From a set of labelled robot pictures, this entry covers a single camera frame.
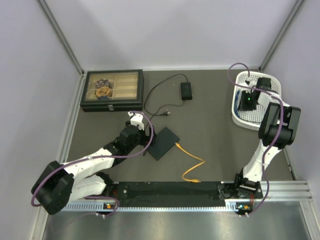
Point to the black power adapter with cord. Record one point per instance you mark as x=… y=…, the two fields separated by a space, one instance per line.
x=186 y=94

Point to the black network switch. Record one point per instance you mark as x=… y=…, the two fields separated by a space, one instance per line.
x=164 y=141

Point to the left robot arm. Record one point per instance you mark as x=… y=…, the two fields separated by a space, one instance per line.
x=62 y=183

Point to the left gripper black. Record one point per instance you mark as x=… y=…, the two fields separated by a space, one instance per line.
x=146 y=139

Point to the black jewelry display box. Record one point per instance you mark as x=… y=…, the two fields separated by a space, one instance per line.
x=113 y=91

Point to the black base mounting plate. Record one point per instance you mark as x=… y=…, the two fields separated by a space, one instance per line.
x=174 y=194

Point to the white slotted cable duct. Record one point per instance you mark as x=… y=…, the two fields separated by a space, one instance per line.
x=150 y=208

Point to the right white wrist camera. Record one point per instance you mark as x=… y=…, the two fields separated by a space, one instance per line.
x=250 y=80

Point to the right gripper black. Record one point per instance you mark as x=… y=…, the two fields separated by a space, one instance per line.
x=243 y=106

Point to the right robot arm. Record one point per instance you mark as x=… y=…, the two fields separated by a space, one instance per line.
x=277 y=130

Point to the white perforated plastic basket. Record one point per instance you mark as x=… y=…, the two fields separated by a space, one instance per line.
x=251 y=119

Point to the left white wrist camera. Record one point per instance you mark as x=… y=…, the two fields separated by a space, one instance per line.
x=136 y=119

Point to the aluminium frame rail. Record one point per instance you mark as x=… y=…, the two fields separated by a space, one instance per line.
x=289 y=191

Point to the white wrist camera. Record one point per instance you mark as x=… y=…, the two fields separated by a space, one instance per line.
x=136 y=119
x=250 y=80

